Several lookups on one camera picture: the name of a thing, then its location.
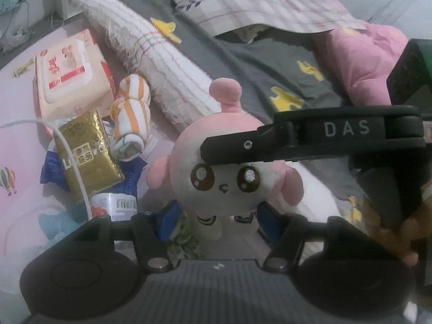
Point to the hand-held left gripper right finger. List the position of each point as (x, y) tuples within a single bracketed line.
[(268, 222)]

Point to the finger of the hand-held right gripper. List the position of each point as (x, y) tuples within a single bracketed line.
[(337, 131)]

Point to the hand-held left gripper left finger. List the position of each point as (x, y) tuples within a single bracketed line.
[(167, 221)]

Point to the white tissue pack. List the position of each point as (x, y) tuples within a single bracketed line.
[(118, 206)]

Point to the pink white plush toy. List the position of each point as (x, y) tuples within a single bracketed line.
[(216, 192)]

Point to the pink cloth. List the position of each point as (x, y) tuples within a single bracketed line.
[(357, 60)]

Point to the gold packet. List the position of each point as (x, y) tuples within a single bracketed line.
[(87, 152)]

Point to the light blue packet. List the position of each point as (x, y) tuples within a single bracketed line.
[(60, 226)]

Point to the orange striped sock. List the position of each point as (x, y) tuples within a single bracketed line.
[(131, 114)]

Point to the person's right hand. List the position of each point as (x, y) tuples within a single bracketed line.
[(391, 239)]

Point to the green white braided cloth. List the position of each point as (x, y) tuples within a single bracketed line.
[(185, 239)]

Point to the grey blanket yellow print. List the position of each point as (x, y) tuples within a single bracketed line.
[(256, 57)]

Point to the checked blanket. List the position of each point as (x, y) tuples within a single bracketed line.
[(256, 0)]

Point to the pink wet wipes pack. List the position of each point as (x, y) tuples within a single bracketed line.
[(67, 71)]

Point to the white striped rolled towel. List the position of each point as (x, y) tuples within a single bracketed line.
[(141, 40)]

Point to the pink balloon print bedsheet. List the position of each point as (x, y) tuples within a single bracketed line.
[(20, 108)]

